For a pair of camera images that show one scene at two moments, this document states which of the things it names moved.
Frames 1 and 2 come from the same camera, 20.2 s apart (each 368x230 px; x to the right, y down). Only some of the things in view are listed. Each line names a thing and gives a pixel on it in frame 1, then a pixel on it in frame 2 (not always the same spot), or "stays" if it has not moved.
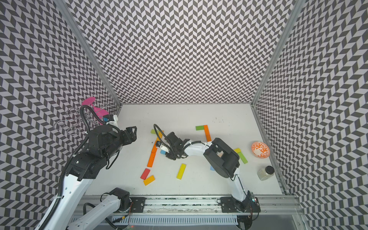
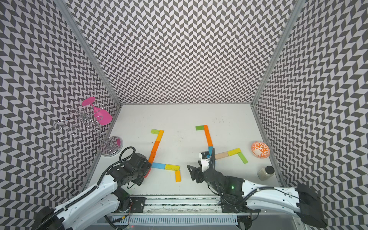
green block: (200, 127) stays
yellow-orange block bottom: (149, 180) to (178, 176)
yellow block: (181, 172) to (172, 167)
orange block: (152, 157) stays
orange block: (155, 148) stays
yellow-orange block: (160, 135) stays
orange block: (207, 133) stays
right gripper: (169, 156) to (197, 172)
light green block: (243, 157) stays
